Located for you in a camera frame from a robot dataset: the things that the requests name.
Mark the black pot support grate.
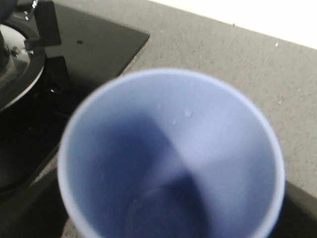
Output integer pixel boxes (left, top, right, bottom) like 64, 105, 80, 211
0, 0, 61, 111

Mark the light blue ribbed cup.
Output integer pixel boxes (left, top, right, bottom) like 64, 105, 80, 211
57, 68, 285, 238

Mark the black glass gas stove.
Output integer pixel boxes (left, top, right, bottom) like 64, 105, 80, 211
0, 2, 149, 238

